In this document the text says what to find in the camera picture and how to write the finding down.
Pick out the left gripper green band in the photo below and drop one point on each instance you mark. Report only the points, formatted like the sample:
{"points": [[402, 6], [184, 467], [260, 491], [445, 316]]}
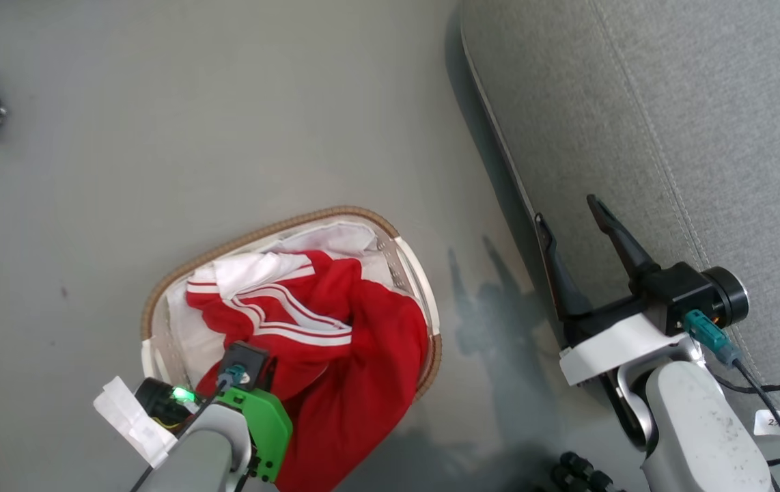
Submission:
{"points": [[263, 424]]}

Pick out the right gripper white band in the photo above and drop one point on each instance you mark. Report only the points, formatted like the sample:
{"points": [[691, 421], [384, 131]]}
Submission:
{"points": [[622, 348]]}

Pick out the red garment with white stripes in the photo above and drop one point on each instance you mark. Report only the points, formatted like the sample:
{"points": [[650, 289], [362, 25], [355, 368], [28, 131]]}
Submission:
{"points": [[363, 342]]}

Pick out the black robot base connectors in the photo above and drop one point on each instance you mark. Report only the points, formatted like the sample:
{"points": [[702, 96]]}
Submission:
{"points": [[578, 473]]}

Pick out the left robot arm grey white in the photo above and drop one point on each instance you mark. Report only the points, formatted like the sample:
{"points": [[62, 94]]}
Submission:
{"points": [[205, 451]]}

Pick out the white crumpled tape on arm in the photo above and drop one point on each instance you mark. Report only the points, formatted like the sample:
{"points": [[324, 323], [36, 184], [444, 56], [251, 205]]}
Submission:
{"points": [[132, 417]]}

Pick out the white oval laundry basket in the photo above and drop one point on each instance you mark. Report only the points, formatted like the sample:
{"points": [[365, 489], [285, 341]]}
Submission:
{"points": [[424, 301]]}

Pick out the white plastic basket liner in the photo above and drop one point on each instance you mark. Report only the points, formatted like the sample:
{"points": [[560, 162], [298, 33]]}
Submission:
{"points": [[335, 239]]}

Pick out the grey fabric sofa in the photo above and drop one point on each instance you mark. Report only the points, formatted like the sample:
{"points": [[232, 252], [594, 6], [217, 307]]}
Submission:
{"points": [[670, 102]]}

